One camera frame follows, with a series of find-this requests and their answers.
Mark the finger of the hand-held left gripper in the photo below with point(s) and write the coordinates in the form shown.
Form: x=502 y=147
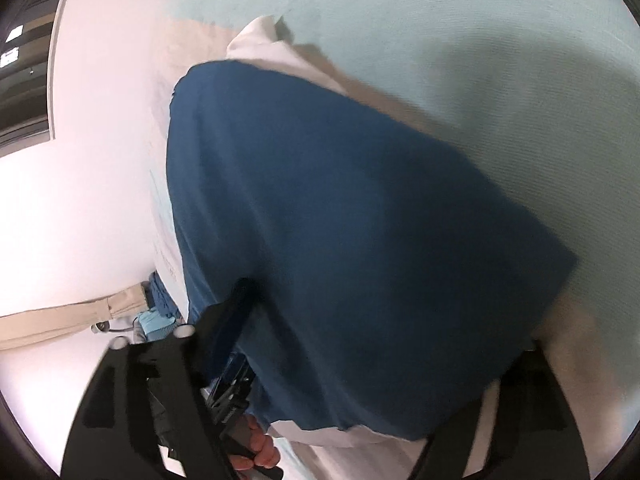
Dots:
x=232 y=385

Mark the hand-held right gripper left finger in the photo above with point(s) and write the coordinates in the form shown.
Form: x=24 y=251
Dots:
x=170 y=385

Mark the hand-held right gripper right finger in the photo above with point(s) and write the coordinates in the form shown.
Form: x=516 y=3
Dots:
x=530 y=410

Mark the white and blue jacket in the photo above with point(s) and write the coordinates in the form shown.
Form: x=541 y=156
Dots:
x=350 y=210

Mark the person's left hand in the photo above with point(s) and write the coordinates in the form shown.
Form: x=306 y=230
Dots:
x=260 y=447

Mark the blue bag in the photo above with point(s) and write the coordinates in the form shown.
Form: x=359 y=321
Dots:
x=157 y=315

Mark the beige cardboard box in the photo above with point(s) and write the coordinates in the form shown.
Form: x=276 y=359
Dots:
x=65 y=317

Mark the striped pastel bed sheet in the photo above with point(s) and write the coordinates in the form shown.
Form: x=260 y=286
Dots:
x=450 y=35

